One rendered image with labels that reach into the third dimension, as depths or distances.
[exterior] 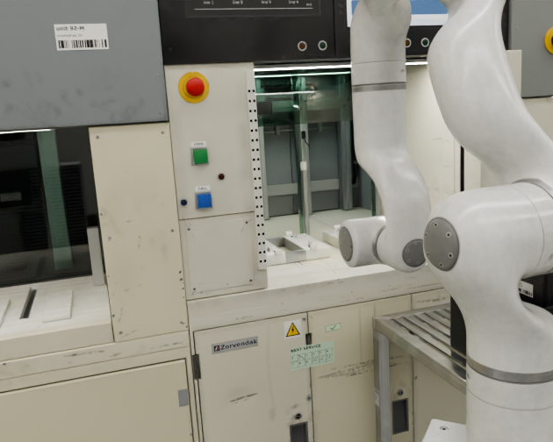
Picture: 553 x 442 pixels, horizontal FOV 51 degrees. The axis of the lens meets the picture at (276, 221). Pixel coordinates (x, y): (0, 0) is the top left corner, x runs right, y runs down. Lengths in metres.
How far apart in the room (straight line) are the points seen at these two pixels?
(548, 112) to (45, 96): 1.26
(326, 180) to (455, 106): 1.61
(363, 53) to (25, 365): 0.95
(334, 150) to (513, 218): 1.72
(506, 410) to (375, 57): 0.55
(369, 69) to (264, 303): 0.67
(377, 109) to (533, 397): 0.48
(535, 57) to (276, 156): 1.04
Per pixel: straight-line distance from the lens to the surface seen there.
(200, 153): 1.29
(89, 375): 1.40
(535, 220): 0.73
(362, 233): 0.98
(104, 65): 1.27
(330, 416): 1.59
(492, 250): 0.69
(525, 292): 1.17
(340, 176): 2.36
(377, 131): 0.96
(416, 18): 1.51
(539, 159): 0.79
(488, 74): 0.78
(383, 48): 0.97
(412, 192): 0.93
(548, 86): 1.73
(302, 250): 1.62
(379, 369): 1.53
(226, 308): 1.38
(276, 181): 2.30
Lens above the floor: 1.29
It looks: 11 degrees down
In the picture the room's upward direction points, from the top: 4 degrees counter-clockwise
